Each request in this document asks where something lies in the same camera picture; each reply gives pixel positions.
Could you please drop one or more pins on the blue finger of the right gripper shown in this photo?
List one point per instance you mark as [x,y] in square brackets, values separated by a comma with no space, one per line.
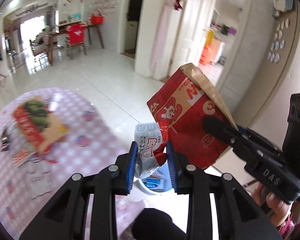
[221,130]

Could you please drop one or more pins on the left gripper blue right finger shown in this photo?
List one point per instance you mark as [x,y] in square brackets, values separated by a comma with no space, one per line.
[190,180]

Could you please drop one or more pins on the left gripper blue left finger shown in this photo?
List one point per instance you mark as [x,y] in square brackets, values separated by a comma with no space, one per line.
[114,180]

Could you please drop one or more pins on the red brown paper bag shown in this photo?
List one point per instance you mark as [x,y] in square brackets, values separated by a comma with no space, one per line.
[183,102]

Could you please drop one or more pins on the silver red snack wrapper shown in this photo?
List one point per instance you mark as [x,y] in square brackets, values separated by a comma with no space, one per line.
[151,139]

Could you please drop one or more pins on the cardboard box with green print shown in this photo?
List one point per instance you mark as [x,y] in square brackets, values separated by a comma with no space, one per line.
[40,126]

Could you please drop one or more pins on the red white snack packet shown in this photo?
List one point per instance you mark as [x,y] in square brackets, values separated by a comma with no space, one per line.
[24,154]

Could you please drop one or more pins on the blue white trash bin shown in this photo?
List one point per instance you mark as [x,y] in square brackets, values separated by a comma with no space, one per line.
[156,184]

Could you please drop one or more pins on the person's right hand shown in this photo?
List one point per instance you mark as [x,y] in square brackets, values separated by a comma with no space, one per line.
[281,210]

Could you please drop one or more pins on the person's dark knee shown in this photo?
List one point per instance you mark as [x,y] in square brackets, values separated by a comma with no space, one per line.
[155,224]

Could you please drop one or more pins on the orange plastic stool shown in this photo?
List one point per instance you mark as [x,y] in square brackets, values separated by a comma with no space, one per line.
[212,52]

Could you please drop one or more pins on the pink checkered tablecloth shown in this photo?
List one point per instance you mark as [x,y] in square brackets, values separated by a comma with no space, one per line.
[88,147]

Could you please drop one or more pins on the white panel door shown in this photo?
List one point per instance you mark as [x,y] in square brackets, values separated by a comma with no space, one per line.
[192,33]

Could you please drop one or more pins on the pink floral door curtain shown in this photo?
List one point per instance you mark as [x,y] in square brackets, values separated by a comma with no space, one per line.
[161,34]

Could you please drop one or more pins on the chair with red cover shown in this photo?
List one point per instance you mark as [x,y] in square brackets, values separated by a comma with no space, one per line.
[76,37]

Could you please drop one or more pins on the wooden dining chair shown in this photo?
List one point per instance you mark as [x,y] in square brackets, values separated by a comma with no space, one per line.
[39,51]

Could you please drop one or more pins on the dark wooden dining table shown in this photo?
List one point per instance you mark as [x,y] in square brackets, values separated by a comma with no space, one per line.
[50,36]

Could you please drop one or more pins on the red gift bag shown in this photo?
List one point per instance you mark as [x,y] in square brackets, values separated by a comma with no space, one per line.
[96,18]

